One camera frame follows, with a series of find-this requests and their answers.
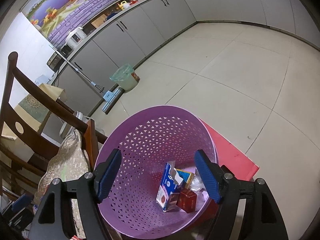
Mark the wooden cutting board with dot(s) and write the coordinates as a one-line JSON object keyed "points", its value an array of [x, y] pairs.
{"points": [[98, 21]]}

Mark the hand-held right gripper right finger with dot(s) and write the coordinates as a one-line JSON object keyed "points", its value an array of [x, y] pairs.
{"points": [[208, 177]]}

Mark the teal yellow box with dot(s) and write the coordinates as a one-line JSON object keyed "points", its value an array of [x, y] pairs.
{"points": [[186, 176]]}

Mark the lavender field wall poster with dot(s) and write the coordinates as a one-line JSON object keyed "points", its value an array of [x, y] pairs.
{"points": [[75, 5]]}

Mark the black countertop appliance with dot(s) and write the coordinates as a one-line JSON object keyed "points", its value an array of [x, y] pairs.
{"points": [[53, 62]]}

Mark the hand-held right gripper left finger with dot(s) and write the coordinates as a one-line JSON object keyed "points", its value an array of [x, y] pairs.
{"points": [[107, 177]]}

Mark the red cardboard box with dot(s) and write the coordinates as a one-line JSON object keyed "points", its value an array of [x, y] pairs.
{"points": [[187, 200]]}

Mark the small white bin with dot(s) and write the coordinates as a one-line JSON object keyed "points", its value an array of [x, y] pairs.
{"points": [[81, 116]]}

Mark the white plastic bucket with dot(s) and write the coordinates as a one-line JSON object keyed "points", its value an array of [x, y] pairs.
{"points": [[67, 130]]}

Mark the yellow plastic jug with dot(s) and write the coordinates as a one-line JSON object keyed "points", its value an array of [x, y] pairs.
{"points": [[122, 5]]}

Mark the clear plastic wrapper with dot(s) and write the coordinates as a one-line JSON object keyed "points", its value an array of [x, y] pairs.
{"points": [[197, 185]]}

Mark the white rice cooker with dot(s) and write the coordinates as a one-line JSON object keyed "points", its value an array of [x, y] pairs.
{"points": [[75, 38]]}

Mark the grey kitchen cabinets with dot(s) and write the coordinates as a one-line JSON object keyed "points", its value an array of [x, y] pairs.
{"points": [[175, 17]]}

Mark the table with beige cover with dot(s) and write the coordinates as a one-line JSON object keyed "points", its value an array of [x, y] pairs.
{"points": [[50, 90]]}

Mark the blue white carton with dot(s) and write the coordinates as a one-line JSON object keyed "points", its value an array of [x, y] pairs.
{"points": [[168, 182]]}

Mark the purple plastic basket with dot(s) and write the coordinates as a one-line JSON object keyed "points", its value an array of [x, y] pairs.
{"points": [[140, 142]]}

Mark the bucket with green bag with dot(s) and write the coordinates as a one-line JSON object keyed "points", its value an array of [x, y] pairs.
{"points": [[127, 80]]}

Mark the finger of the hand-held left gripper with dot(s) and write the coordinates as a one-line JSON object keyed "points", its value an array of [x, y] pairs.
{"points": [[22, 201]]}

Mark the blue flat mop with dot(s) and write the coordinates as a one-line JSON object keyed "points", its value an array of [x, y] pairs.
{"points": [[110, 100]]}

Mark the wooden chair with holed slat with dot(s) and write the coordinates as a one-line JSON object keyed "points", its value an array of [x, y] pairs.
{"points": [[30, 142]]}

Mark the quilted patterned blanket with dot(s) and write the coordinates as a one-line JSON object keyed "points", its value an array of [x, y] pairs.
{"points": [[67, 160]]}

